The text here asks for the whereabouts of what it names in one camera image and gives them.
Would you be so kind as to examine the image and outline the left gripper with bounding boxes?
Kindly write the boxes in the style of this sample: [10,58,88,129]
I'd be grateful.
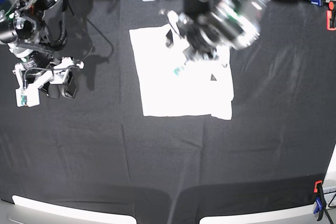
[160,9,219,61]

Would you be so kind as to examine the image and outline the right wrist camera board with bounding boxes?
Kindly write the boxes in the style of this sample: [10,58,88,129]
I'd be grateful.
[15,88,40,107]

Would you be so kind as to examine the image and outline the orange blue clamp near right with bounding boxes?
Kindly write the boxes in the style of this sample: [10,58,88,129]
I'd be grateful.
[313,180,326,221]

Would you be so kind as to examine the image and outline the white printed t-shirt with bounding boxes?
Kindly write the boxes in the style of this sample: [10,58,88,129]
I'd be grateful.
[129,24,234,120]

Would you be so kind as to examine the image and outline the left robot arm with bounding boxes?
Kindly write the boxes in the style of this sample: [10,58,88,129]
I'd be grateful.
[161,0,271,61]

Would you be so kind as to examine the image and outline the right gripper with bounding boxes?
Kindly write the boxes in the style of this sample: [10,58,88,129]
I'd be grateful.
[13,57,84,99]

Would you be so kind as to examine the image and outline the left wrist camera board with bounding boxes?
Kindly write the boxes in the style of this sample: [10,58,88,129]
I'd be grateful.
[173,66,185,76]

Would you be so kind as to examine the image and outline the orange clamp far right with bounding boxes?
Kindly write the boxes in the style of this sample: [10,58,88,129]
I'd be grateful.
[327,1,335,31]

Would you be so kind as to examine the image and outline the black table cloth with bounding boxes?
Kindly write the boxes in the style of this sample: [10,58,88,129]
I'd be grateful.
[1,0,335,223]

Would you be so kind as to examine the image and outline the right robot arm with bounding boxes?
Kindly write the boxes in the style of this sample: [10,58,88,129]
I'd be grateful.
[1,0,84,107]

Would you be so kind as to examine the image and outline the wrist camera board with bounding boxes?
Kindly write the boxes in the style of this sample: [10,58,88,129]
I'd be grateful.
[173,66,185,76]
[15,88,40,107]

